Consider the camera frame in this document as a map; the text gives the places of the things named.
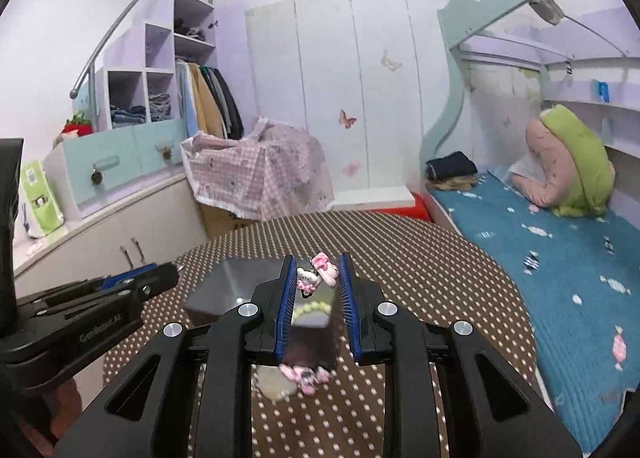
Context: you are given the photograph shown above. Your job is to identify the pink kitty charm keychain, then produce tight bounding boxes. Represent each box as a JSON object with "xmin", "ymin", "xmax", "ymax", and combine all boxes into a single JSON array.
[{"xmin": 296, "ymin": 252, "xmax": 340, "ymax": 299}]

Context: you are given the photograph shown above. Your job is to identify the person's left hand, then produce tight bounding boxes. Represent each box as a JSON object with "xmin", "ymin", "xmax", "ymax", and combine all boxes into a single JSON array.
[{"xmin": 18, "ymin": 379, "xmax": 82, "ymax": 457}]

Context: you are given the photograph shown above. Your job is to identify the silver metal tin box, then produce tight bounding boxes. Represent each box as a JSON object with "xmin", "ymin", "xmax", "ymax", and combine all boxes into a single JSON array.
[{"xmin": 183, "ymin": 259, "xmax": 342, "ymax": 371}]

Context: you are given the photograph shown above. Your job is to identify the pink kitty charm on table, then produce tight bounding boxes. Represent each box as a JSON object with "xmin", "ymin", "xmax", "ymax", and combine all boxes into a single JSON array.
[{"xmin": 279, "ymin": 364, "xmax": 331, "ymax": 396}]

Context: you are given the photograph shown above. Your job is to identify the white low platform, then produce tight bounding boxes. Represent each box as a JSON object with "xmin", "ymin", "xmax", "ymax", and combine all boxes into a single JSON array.
[{"xmin": 332, "ymin": 186, "xmax": 416, "ymax": 211}]

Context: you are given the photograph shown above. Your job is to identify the brown polka dot tablecloth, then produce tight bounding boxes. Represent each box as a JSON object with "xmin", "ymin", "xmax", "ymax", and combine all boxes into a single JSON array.
[{"xmin": 102, "ymin": 209, "xmax": 539, "ymax": 458}]

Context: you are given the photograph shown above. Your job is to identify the brown cardboard box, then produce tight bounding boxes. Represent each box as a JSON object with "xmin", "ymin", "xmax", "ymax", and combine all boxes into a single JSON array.
[{"xmin": 198, "ymin": 204, "xmax": 256, "ymax": 240}]

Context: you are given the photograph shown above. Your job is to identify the pink checkered cloth cover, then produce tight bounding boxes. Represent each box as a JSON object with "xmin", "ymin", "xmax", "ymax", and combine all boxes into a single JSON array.
[{"xmin": 180, "ymin": 118, "xmax": 334, "ymax": 221}]

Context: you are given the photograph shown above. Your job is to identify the green white bag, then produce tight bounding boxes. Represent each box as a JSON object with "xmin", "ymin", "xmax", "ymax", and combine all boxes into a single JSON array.
[{"xmin": 18, "ymin": 161, "xmax": 65, "ymax": 239}]

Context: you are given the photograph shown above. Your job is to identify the folded dark clothes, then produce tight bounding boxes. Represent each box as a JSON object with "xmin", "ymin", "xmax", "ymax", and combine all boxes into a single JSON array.
[{"xmin": 425, "ymin": 152, "xmax": 478, "ymax": 192}]

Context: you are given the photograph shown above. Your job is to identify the teal drawer unit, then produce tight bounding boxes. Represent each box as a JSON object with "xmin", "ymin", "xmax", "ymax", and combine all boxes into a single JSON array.
[{"xmin": 43, "ymin": 119, "xmax": 186, "ymax": 221}]

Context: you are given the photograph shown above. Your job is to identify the white wardrobe with butterflies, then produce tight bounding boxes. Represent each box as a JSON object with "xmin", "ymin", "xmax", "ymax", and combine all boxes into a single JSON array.
[{"xmin": 246, "ymin": 0, "xmax": 449, "ymax": 192}]

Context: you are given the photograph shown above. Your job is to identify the hanging clothes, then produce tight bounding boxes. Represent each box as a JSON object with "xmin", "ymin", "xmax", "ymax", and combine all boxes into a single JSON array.
[{"xmin": 176, "ymin": 59, "xmax": 244, "ymax": 140}]

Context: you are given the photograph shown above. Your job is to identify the pink pillow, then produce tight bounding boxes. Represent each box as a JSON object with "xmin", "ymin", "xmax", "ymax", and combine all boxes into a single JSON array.
[{"xmin": 510, "ymin": 119, "xmax": 563, "ymax": 209}]

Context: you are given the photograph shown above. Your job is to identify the teal patterned bed sheet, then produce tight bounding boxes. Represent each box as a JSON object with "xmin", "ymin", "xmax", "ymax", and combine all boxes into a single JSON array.
[{"xmin": 431, "ymin": 173, "xmax": 639, "ymax": 454}]

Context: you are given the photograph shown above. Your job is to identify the grey stair handrail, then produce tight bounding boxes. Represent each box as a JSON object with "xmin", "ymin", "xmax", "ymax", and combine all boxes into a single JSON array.
[{"xmin": 69, "ymin": 0, "xmax": 219, "ymax": 101}]

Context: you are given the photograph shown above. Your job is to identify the white cubby shelf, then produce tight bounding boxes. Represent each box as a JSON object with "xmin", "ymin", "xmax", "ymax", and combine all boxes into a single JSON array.
[{"xmin": 72, "ymin": 0, "xmax": 217, "ymax": 132}]

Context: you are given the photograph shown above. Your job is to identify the green blanket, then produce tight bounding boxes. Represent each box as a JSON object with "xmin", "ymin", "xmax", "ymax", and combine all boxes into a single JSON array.
[{"xmin": 539, "ymin": 105, "xmax": 615, "ymax": 218}]

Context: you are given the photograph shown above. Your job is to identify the yellow-green bead bracelet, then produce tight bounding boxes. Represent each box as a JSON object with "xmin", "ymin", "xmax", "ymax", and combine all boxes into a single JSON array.
[{"xmin": 290, "ymin": 301, "xmax": 331, "ymax": 320}]

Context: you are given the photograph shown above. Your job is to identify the beige cabinet with handles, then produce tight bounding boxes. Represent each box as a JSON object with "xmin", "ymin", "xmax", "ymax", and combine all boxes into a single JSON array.
[{"xmin": 13, "ymin": 172, "xmax": 208, "ymax": 389}]

